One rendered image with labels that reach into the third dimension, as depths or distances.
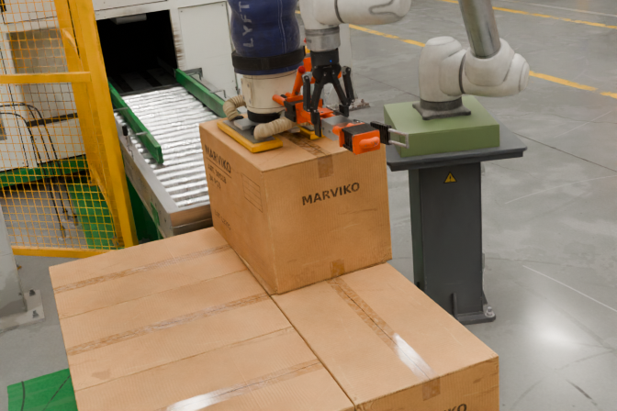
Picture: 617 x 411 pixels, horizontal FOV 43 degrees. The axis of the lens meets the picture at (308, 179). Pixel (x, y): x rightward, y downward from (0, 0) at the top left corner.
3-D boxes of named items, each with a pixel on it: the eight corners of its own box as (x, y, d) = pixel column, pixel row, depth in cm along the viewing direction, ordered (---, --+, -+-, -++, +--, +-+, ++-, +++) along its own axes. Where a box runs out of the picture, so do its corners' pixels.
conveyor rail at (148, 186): (94, 120, 496) (88, 91, 489) (102, 118, 497) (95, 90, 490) (175, 260, 293) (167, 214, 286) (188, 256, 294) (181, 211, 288)
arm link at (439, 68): (429, 87, 299) (427, 31, 290) (474, 91, 290) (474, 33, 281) (411, 100, 286) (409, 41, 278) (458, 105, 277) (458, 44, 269)
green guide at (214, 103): (176, 82, 508) (174, 68, 505) (192, 79, 512) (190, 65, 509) (253, 144, 368) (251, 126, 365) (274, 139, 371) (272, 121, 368)
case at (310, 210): (213, 227, 283) (197, 123, 269) (311, 201, 298) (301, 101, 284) (277, 295, 232) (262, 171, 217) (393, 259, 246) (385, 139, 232)
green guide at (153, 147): (94, 96, 491) (91, 83, 488) (110, 94, 495) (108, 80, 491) (141, 168, 351) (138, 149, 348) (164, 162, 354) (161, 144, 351)
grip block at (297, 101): (284, 117, 227) (282, 98, 225) (314, 111, 231) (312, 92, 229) (295, 124, 220) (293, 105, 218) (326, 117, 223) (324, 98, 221)
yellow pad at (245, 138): (217, 127, 260) (215, 112, 258) (244, 121, 263) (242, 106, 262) (252, 153, 231) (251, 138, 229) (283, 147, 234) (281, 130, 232)
